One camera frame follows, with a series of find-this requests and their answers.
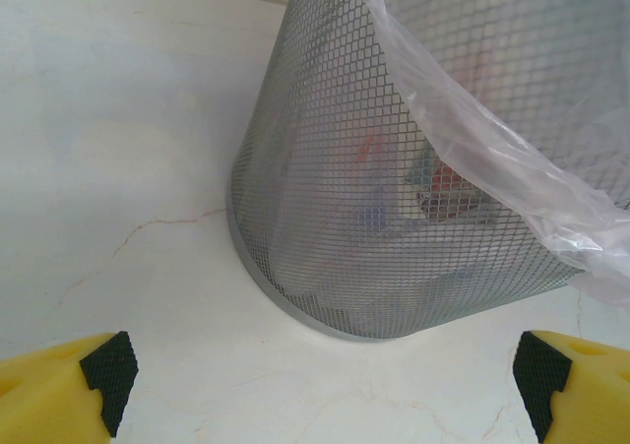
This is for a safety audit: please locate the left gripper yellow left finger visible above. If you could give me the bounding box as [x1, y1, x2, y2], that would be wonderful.
[0, 330, 139, 444]

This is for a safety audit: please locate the clear bottle red label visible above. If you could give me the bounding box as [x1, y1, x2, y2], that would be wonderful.
[403, 143, 498, 223]

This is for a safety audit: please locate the clear plastic bin liner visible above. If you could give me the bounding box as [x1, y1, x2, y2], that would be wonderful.
[351, 0, 630, 325]

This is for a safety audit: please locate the grey metal mesh bin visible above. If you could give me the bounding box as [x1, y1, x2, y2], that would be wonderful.
[224, 0, 630, 343]

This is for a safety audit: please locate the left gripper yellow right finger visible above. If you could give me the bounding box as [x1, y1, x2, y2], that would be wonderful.
[511, 329, 630, 444]

